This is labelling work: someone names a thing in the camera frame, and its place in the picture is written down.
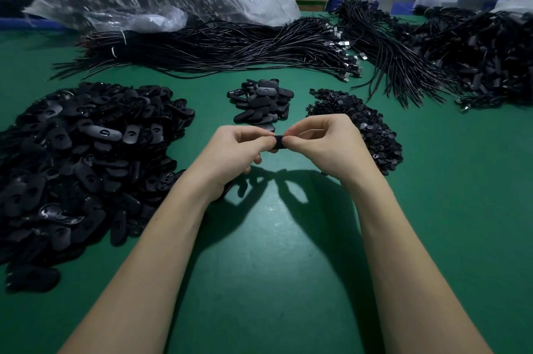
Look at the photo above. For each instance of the person's right forearm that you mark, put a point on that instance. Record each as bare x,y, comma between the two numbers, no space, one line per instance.
412,266

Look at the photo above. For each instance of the person's left thumb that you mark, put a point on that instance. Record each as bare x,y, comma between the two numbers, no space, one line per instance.
260,136

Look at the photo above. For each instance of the blue plastic bin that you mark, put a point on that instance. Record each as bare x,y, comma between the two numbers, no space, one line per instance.
335,0

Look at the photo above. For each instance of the large pile of black oval covers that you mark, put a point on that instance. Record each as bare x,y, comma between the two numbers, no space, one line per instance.
79,166

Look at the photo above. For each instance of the person's left hand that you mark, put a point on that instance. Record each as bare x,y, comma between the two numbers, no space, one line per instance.
225,154

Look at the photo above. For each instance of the person's right hand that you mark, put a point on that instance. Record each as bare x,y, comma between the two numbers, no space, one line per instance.
333,150

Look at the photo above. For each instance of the small heap of assembled black housings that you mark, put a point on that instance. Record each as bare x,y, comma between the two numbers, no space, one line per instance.
262,102

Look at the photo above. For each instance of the pile of small black buttons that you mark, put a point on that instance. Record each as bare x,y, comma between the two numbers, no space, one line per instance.
366,125

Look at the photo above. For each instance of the person's left forearm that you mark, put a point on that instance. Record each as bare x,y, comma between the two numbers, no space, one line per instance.
137,270

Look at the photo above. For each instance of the person's right thumb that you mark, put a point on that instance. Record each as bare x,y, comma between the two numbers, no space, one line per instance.
296,142

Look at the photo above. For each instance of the black plastic switch shell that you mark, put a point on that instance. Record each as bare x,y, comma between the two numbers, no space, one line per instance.
276,143

